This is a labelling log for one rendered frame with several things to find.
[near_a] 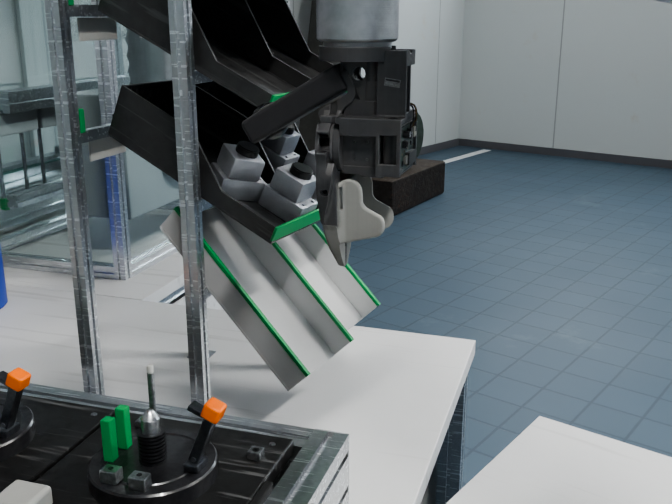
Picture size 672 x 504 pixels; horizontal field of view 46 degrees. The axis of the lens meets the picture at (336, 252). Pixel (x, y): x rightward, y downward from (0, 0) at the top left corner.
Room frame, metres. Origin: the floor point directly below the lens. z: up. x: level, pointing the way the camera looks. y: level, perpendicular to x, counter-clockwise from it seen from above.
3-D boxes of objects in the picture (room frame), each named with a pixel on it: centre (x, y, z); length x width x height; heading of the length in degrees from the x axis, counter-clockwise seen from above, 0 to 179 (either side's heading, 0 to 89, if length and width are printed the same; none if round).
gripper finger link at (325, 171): (0.73, 0.00, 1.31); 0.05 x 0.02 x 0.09; 162
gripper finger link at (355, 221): (0.73, -0.02, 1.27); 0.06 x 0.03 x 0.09; 72
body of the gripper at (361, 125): (0.75, -0.03, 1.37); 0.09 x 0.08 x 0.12; 72
